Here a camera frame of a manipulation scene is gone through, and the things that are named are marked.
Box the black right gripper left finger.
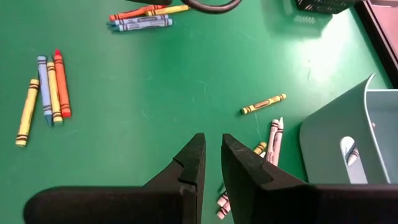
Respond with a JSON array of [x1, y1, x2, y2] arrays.
[[23, 133, 206, 224]]

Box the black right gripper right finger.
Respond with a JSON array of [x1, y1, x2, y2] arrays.
[[221, 134, 398, 224]]

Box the orange crayon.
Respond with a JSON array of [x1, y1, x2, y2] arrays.
[[53, 49, 73, 119], [108, 4, 167, 22]]

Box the blue crayon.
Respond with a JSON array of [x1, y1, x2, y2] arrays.
[[37, 55, 53, 127], [107, 14, 170, 27], [113, 18, 174, 32]]

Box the teal plastic bin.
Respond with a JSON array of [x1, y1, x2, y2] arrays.
[[298, 73, 398, 185]]

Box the green table mat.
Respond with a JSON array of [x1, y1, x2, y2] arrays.
[[0, 0, 393, 224]]

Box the yellow green crayon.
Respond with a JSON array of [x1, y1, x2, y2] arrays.
[[15, 78, 40, 147]]

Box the black mesh basket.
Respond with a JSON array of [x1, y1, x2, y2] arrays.
[[295, 0, 358, 15]]

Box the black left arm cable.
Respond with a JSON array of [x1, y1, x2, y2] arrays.
[[181, 0, 244, 15]]

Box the black table frame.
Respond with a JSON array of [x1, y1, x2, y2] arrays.
[[354, 0, 398, 78]]

